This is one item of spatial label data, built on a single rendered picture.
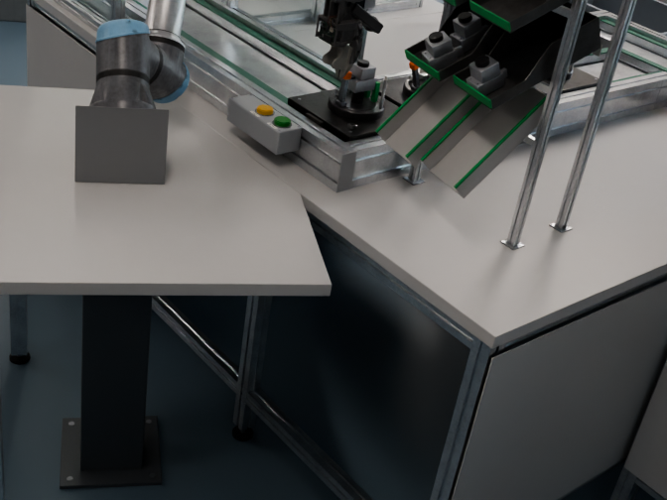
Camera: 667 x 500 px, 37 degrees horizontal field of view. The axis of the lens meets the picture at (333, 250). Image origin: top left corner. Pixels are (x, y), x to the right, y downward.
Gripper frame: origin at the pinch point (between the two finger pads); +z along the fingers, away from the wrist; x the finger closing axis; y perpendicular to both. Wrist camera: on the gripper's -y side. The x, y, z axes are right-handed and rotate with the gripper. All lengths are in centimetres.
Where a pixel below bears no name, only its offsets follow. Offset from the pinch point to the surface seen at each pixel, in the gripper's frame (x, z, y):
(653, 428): 80, 73, -54
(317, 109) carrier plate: -3.3, 10.4, 3.4
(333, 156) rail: 13.9, 13.3, 11.7
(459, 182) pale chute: 47.3, 4.4, 6.6
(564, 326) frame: 75, 27, -4
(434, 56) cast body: 29.5, -15.8, 2.3
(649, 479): 85, 88, -54
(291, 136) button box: 2.0, 13.1, 14.8
